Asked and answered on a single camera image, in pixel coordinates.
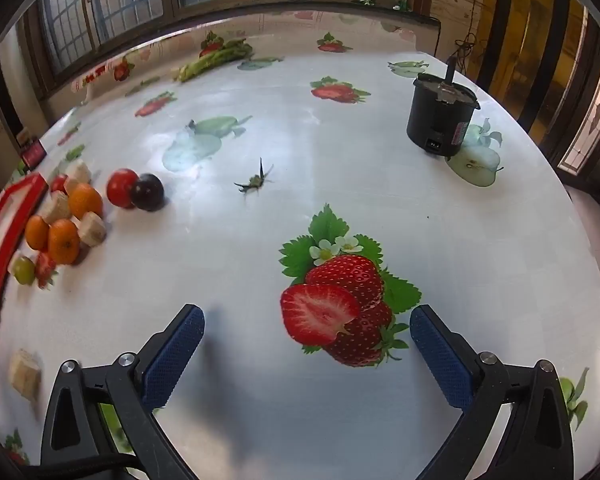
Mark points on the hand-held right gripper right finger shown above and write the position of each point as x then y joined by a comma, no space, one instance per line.
440,360

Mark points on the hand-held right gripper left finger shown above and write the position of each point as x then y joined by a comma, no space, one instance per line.
175,355

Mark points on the orange mandarin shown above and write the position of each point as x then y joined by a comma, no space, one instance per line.
64,242
36,232
85,201

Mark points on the red rimmed white tray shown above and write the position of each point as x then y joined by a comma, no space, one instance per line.
0,240

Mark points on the red strawberry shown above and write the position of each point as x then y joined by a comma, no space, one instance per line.
45,268

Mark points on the dark purple plum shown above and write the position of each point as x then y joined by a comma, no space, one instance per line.
147,191

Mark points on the green grape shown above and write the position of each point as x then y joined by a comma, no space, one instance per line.
23,270

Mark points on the red tomato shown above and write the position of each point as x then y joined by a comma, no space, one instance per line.
120,187
57,183

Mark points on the small green stem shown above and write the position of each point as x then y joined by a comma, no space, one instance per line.
254,180

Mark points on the fruit printed tablecloth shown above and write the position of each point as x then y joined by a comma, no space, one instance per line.
330,170

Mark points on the black cylindrical motor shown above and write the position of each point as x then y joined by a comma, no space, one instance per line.
440,120

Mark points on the patterned glass door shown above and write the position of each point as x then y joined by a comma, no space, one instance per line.
595,115

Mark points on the green leafy vegetable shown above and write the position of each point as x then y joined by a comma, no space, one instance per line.
215,57

